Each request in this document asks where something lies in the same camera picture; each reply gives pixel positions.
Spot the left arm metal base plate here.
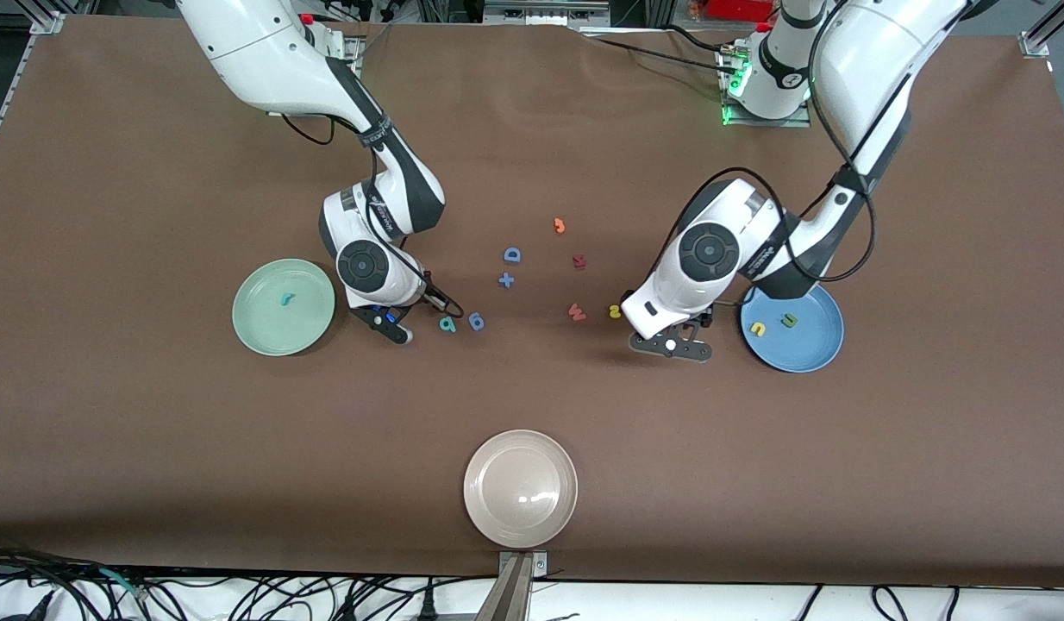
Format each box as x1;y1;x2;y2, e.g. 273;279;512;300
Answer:
722;47;813;129

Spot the pale green plate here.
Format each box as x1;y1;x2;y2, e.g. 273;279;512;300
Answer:
232;259;336;357

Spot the black table cable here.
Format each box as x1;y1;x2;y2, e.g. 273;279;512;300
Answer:
661;24;761;56
584;34;733;72

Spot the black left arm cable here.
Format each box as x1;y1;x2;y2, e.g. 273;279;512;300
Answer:
806;0;879;284

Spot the blue plate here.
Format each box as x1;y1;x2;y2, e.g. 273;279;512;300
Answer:
740;280;845;373

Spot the teal floor cable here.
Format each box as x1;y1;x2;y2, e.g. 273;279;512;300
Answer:
99;568;147;602

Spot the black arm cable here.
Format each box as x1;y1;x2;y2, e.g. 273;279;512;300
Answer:
806;0;879;284
370;142;465;318
280;112;336;147

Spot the aluminium frame rail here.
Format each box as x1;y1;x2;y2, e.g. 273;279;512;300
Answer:
485;0;612;27

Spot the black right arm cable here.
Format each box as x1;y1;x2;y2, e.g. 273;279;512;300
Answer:
280;112;336;147
370;142;465;318

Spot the beige plate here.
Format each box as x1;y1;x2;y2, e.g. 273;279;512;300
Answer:
463;430;579;549

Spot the aluminium front camera post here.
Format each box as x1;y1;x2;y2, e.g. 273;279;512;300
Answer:
476;550;548;621

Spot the red box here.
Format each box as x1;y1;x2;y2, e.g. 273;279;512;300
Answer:
704;0;779;22

